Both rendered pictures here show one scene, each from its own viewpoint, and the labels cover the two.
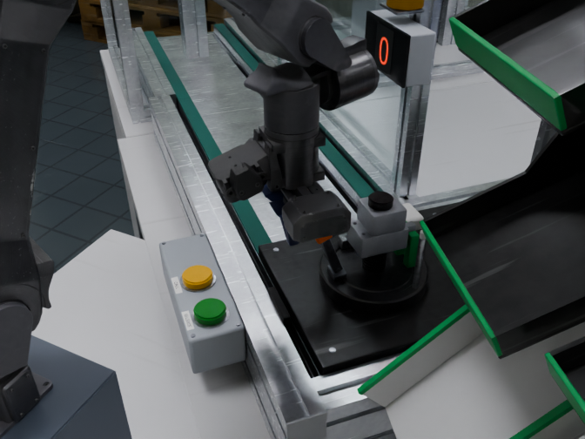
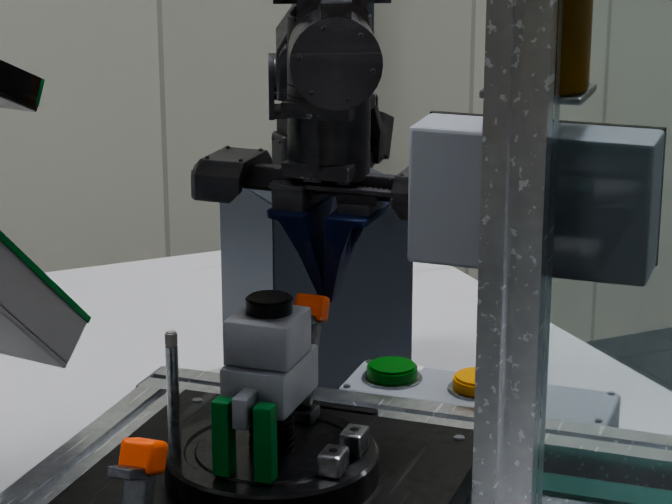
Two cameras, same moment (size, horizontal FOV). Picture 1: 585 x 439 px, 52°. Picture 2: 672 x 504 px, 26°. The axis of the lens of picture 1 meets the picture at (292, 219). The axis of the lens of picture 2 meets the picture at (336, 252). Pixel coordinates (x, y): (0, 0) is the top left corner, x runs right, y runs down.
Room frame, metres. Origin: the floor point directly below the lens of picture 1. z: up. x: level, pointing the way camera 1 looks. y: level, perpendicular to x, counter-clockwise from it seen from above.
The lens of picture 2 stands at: (1.20, -0.75, 1.39)
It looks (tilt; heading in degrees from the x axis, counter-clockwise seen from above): 17 degrees down; 130
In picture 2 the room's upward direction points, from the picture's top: straight up
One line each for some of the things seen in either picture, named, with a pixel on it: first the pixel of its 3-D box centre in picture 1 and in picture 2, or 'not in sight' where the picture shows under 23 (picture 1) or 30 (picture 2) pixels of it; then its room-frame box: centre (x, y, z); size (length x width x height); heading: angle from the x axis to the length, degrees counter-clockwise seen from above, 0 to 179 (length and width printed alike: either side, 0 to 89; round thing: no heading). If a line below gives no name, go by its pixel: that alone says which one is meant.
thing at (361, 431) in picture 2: (346, 240); (354, 439); (0.65, -0.07, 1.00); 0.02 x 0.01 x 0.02; 110
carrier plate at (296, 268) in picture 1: (372, 283); (272, 489); (0.61, -0.11, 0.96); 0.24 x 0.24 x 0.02; 20
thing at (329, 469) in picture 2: not in sight; (333, 461); (0.66, -0.11, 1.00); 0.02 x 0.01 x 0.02; 110
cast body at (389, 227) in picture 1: (386, 219); (263, 353); (0.61, -0.12, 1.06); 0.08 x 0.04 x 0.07; 110
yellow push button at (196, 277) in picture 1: (198, 279); (478, 387); (0.62, 0.13, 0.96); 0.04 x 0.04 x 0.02
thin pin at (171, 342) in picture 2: (419, 260); (173, 393); (0.57, -0.15, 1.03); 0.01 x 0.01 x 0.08
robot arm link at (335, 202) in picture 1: (292, 158); (329, 142); (0.57, 0.00, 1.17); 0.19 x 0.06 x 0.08; 20
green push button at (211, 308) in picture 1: (210, 314); (392, 376); (0.55, 0.10, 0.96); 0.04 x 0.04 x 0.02
